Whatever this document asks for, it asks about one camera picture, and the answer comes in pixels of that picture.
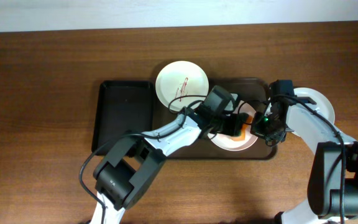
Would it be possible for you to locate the brown serving tray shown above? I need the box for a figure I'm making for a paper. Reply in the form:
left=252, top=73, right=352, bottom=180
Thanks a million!
left=152, top=78, right=277, bottom=161

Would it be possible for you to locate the grey plate with red smear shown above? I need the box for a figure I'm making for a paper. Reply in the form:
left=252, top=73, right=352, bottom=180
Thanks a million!
left=286, top=87, right=335, bottom=139

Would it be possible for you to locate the black plastic tray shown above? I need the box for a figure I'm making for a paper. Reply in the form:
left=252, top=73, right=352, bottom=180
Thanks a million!
left=91, top=80, right=154, bottom=151

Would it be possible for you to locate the pink plate with red smear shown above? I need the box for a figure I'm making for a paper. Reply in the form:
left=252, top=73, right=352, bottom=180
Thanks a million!
left=208, top=103, right=258, bottom=151

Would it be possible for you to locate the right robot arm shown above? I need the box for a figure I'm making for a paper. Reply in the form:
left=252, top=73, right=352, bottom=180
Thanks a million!
left=250, top=80, right=358, bottom=224

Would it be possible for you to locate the green orange sponge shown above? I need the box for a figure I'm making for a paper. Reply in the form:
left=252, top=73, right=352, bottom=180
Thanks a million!
left=230, top=113, right=253, bottom=141

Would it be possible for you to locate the cream plate with red smear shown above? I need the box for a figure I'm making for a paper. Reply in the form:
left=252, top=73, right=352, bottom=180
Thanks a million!
left=155, top=61, right=209, bottom=111

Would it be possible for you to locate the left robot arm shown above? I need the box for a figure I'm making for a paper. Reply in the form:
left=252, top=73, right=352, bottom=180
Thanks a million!
left=89, top=86, right=241, bottom=223

